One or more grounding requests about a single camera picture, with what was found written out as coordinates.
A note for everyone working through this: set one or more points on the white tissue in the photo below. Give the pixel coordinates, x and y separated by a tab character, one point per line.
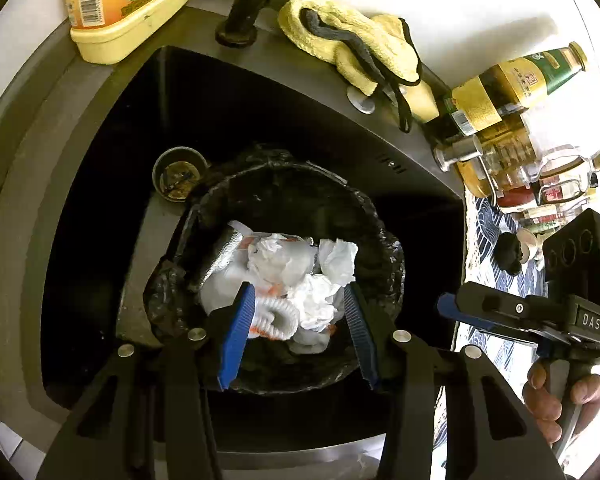
314	298

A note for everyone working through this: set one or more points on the white paper cup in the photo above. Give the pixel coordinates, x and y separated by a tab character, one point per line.
222	287

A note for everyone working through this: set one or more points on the green yellow label bottle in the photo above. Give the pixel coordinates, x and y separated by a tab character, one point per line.
505	89

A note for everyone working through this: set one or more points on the dark kitchen sink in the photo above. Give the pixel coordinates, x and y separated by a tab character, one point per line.
132	198

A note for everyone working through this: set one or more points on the sink drain strainer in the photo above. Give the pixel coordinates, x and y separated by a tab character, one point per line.
177	171

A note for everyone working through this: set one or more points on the black cloth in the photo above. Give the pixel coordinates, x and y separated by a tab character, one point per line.
507	253

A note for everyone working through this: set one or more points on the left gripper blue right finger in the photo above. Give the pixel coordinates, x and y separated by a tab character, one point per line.
361	336

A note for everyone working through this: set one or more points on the black curved faucet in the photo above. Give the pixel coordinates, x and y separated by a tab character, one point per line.
239	30

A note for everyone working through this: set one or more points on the beige paper cup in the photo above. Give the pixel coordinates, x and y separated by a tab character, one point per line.
529	245

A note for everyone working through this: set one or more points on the silver foil bag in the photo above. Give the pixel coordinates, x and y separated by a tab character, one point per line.
221	256

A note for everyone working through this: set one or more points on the blue patterned tablecloth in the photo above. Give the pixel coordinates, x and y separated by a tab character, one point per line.
484	225

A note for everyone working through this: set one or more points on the large cooking oil jug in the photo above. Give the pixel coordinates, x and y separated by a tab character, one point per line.
513	170

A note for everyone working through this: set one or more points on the yellow cleaning cloth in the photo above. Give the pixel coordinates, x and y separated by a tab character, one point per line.
372	54

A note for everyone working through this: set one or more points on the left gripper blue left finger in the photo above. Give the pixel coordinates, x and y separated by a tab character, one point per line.
238	317

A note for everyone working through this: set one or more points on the black trash bin with bag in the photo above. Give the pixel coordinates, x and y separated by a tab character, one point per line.
290	269

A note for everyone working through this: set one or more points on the person's right hand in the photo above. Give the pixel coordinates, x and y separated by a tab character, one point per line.
546	409

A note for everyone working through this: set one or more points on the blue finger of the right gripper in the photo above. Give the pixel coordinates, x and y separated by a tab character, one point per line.
447	307

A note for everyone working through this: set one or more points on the yellow sponge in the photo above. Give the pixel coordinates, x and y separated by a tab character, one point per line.
422	102

